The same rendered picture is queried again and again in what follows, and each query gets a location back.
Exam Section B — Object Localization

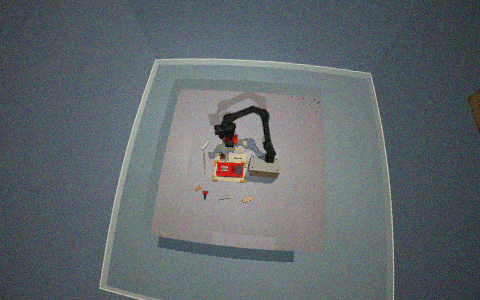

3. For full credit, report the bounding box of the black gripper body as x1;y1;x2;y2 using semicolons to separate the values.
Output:
225;131;234;147

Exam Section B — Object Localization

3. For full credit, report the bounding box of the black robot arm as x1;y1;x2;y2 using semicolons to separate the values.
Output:
214;106;277;163

